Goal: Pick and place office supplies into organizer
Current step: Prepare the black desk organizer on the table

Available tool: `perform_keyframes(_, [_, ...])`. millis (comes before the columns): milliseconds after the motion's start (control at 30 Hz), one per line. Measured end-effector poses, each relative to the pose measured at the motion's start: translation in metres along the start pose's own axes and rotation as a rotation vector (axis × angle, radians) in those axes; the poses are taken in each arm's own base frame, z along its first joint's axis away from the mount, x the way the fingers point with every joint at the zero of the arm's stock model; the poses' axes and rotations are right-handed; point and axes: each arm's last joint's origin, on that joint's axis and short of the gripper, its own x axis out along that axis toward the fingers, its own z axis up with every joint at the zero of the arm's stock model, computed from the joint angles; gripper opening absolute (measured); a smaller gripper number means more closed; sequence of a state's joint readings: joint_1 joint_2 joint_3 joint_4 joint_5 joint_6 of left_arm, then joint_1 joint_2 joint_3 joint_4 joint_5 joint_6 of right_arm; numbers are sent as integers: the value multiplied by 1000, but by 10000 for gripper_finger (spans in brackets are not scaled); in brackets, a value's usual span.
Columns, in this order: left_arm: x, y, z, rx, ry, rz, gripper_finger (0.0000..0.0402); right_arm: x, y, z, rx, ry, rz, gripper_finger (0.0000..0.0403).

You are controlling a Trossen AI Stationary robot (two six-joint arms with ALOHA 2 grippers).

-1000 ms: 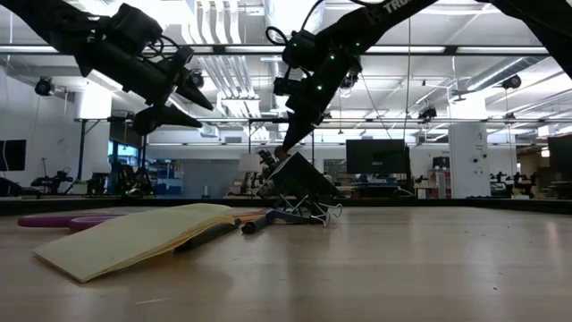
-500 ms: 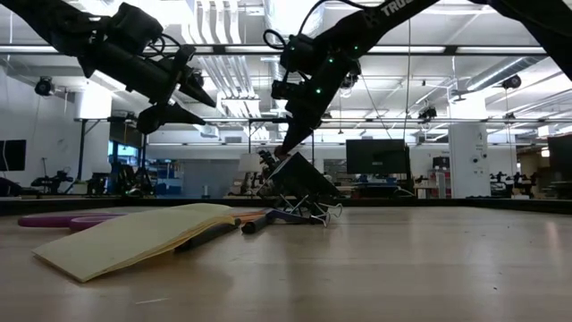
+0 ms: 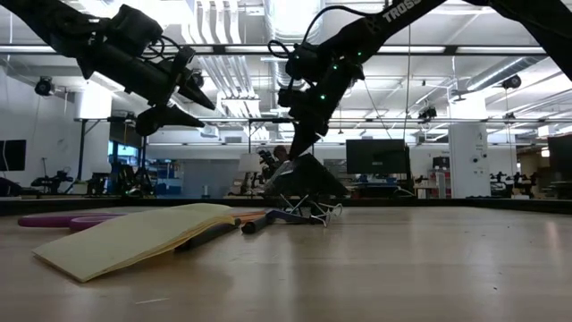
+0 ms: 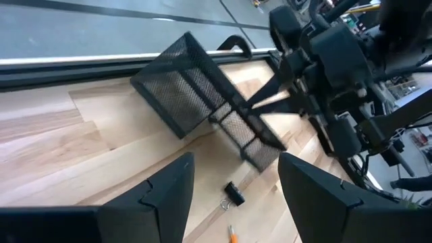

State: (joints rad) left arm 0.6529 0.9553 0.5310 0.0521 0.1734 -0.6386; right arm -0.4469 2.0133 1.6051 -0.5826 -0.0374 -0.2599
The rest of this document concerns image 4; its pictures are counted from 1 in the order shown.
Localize black table frame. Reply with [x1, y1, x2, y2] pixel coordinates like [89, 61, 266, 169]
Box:
[0, 48, 281, 92]

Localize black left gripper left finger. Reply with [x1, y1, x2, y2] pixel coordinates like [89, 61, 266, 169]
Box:
[0, 151, 196, 243]

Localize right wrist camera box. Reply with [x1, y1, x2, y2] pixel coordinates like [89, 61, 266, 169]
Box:
[327, 115, 364, 159]

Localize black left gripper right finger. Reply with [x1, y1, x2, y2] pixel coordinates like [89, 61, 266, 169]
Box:
[278, 152, 432, 243]

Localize small green potted plant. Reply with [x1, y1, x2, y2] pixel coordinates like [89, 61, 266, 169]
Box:
[400, 194, 425, 209]

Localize black binder clip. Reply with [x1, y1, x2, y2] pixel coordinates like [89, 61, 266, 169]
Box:
[220, 181, 246, 211]

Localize orange pencil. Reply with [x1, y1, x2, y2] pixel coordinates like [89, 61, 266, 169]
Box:
[227, 225, 239, 243]

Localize black mesh desk organizer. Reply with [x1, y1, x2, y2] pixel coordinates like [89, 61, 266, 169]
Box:
[130, 32, 288, 173]

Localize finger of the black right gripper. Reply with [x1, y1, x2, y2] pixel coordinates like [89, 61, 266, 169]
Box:
[246, 76, 292, 108]
[251, 99, 304, 117]

